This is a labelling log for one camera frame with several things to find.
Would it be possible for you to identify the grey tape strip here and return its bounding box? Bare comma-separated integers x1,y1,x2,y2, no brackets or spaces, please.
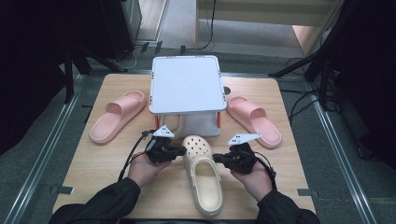
49,185,75,196
296,188,320,199

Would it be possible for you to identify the person's right hand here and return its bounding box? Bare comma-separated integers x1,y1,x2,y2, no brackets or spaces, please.
230,160,275,203

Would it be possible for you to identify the hand-held gripper black cable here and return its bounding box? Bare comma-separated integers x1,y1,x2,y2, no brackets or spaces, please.
253,151,278,191
117,129,157,182

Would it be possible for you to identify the black floor cable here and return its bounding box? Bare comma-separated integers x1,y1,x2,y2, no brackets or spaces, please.
287,88,322,121

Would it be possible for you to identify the white shoe rack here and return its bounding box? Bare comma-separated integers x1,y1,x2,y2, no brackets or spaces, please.
148,55,228,138

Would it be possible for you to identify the hanging black cable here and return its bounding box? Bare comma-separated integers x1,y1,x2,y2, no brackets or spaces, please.
198,0,218,51

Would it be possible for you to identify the black cabinet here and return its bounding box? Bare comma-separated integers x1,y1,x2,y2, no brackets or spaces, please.
69,0,143,62

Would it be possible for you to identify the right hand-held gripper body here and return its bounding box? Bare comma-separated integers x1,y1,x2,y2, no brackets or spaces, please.
226,133,263,175

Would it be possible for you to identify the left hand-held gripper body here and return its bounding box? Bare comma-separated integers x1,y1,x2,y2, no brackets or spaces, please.
144,124,176,165

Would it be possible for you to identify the metal floor rail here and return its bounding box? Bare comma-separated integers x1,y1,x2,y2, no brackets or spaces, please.
2,74,86,224
310,90,378,224

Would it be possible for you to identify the right hand-held gripper black cable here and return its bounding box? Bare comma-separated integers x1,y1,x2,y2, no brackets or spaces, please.
253,151,278,191

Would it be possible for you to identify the white floor cable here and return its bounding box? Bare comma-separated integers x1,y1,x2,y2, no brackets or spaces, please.
112,45,144,71

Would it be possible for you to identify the pink slipper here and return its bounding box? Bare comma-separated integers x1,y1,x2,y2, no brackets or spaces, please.
89,90,148,144
225,95,283,149

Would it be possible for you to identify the left hand-held gripper black cable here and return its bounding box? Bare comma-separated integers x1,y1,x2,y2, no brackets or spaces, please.
117,129,157,182

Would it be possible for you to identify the person's left hand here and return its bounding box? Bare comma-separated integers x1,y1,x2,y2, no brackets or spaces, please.
127,151,173,189

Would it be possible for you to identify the light wooden furniture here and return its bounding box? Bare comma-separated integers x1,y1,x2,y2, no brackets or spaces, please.
194,0,344,58

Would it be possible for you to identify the black tripod stand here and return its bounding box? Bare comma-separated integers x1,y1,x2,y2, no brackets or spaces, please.
268,0,344,110

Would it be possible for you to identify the black metal stand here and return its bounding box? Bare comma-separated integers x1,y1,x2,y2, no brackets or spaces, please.
62,43,127,105

